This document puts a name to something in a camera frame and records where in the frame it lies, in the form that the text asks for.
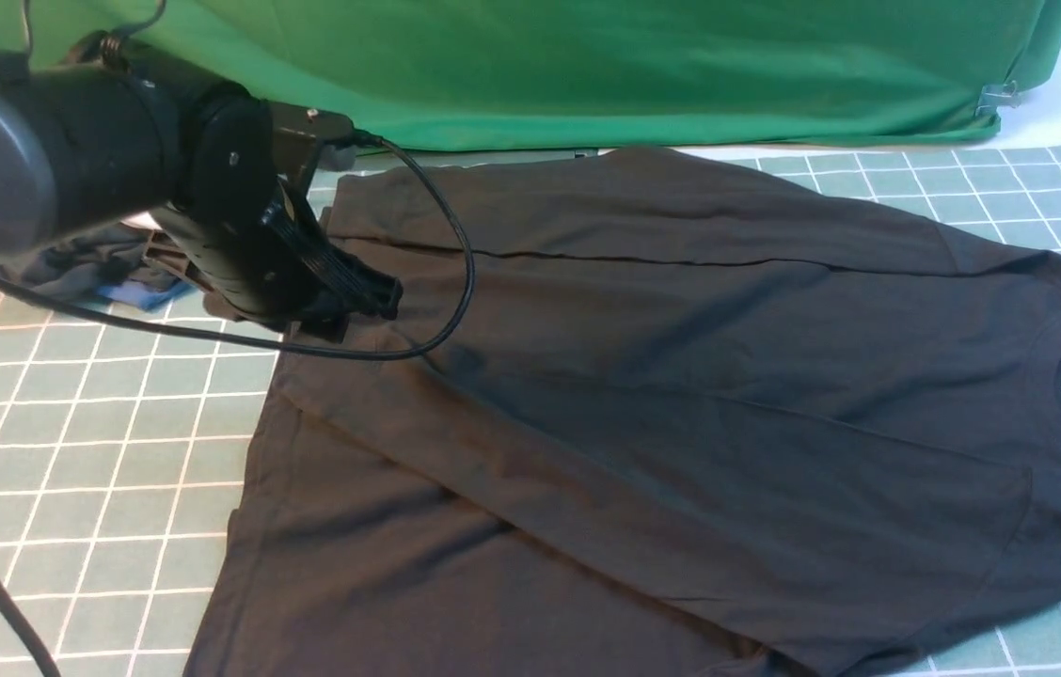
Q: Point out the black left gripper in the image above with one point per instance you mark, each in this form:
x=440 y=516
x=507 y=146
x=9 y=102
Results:
x=221 y=203

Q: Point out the dark gray long-sleeve shirt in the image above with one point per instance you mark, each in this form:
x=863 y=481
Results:
x=697 y=421

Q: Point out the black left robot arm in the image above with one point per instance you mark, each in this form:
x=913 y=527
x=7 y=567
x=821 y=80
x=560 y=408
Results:
x=79 y=151

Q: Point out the blue crumpled garment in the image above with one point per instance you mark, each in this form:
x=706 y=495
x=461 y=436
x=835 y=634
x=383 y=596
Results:
x=143 y=296

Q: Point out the green backdrop cloth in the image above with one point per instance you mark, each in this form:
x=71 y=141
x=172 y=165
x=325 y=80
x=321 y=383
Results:
x=555 y=75

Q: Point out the green checkered table mat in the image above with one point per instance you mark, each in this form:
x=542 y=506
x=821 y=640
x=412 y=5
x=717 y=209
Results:
x=122 y=454

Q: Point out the metal binder clip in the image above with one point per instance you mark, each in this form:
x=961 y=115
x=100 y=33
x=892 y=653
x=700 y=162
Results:
x=996 y=96

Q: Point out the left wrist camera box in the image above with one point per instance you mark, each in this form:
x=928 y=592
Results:
x=308 y=140

